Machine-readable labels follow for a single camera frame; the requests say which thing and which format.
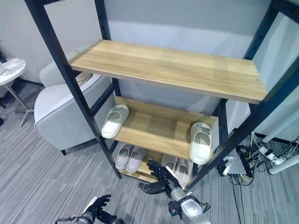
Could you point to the white desk leg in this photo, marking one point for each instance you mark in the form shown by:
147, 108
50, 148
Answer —
282, 166
278, 128

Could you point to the long wooden rack shelf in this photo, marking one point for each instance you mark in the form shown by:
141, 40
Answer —
163, 67

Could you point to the white power strip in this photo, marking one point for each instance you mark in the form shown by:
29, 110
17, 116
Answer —
272, 156

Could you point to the low wooden rack shelf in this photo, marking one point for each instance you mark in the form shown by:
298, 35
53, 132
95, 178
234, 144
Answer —
145, 170

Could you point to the black metal rack frame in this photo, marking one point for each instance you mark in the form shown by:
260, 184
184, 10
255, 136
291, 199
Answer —
73, 77

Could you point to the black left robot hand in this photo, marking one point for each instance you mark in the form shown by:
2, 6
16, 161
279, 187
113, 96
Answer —
99, 205

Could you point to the white partition panel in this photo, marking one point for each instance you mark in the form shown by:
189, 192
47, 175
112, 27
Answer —
275, 70

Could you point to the wooden shelf with back lip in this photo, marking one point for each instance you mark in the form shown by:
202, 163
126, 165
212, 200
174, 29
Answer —
156, 130

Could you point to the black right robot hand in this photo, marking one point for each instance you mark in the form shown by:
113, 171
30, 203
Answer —
163, 177

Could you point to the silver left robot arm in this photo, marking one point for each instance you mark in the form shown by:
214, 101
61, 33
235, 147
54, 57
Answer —
80, 219

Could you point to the cream foam slide slipper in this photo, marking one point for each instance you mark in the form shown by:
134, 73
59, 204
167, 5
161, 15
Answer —
201, 144
114, 123

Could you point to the grey network switch box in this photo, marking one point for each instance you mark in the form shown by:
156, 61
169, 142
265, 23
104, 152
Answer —
236, 166

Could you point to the round white side table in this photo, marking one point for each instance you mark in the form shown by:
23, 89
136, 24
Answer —
12, 70

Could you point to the beige ribbed cushion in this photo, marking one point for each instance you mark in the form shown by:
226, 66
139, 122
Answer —
83, 79

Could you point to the grey fabric house slipper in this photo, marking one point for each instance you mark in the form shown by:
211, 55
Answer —
183, 171
122, 158
135, 161
168, 161

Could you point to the light grey armchair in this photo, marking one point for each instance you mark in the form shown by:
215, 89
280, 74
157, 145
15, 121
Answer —
58, 112

